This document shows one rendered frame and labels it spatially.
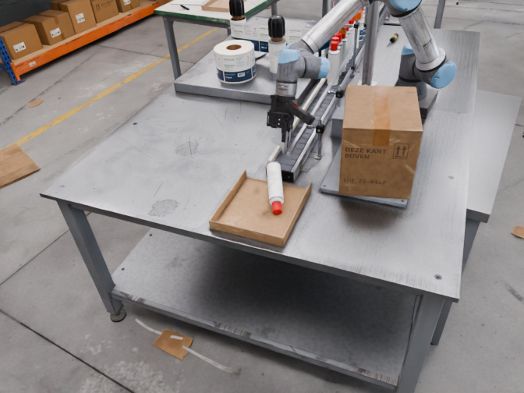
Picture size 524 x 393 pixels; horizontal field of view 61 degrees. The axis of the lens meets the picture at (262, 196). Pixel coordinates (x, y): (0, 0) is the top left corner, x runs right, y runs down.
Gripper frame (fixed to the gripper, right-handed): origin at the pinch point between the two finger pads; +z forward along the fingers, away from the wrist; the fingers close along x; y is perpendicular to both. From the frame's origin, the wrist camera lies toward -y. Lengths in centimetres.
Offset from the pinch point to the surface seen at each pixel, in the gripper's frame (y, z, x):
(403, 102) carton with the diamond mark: -38.2, -22.1, -3.3
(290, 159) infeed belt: -1.4, 3.9, -2.4
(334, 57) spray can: -1, -32, -57
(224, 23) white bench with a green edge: 110, -42, -168
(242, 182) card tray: 12.9, 12.7, 8.3
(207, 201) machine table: 20.7, 17.9, 21.1
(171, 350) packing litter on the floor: 43, 101, 9
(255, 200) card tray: 4.3, 15.7, 16.3
